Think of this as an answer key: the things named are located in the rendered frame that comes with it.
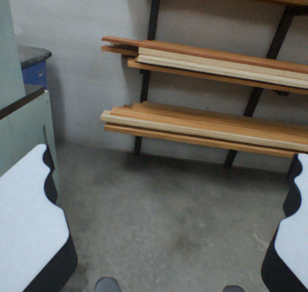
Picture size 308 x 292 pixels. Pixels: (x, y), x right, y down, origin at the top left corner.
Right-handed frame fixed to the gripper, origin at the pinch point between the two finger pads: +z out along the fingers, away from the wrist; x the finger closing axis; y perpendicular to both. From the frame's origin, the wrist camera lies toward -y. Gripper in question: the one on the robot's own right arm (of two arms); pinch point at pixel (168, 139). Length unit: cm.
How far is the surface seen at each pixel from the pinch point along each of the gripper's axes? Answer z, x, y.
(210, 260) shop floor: 68, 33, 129
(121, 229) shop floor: 82, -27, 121
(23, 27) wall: 176, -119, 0
